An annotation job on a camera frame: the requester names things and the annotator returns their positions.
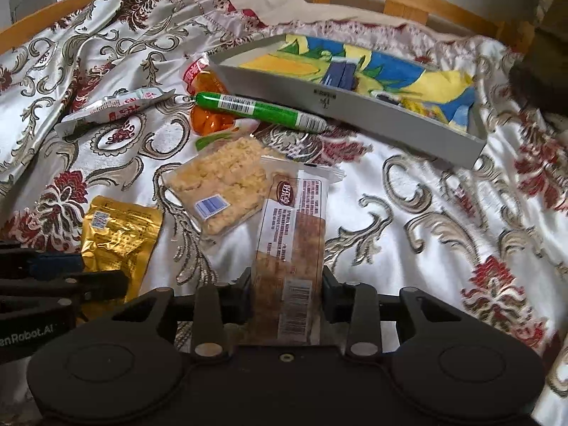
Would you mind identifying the white pink snack packet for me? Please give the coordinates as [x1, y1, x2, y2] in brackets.
[54, 87, 176, 138]

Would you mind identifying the green sausage stick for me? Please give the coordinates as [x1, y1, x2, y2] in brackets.
[194, 91, 329, 133]

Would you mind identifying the small dark blue packet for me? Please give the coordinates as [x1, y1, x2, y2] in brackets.
[372, 90, 405, 108]

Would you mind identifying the dark olive cloth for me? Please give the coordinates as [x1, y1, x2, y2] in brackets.
[508, 0, 568, 116]

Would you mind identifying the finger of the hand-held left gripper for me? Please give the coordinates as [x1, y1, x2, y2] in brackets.
[0, 271, 130, 320]
[0, 240, 85, 278]

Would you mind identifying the colourful printed tray liner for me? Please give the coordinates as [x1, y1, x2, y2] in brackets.
[240, 35, 475, 134]

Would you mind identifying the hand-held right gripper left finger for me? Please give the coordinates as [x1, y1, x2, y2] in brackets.
[110, 267, 255, 358]

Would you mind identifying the floral satin bedspread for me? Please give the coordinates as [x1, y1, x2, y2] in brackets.
[0, 0, 568, 426]

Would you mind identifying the grey tray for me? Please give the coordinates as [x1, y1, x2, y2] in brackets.
[205, 33, 489, 170]

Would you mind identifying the cream pillow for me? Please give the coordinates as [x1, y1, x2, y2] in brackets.
[213, 0, 427, 32]

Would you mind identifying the orange snack packet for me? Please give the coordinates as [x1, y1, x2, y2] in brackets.
[184, 53, 249, 136]

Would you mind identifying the wooden bed headboard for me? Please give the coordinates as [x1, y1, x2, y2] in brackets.
[0, 0, 540, 54]

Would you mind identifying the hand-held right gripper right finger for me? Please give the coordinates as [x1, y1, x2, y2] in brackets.
[322, 266, 464, 358]

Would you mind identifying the gold foil snack packet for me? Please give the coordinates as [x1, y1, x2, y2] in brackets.
[75, 195, 165, 324]

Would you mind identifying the clear rice cracker packet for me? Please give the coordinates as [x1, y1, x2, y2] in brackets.
[160, 134, 285, 237]

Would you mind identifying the brown cake bar packet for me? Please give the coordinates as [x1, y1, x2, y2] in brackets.
[248, 156, 346, 347]

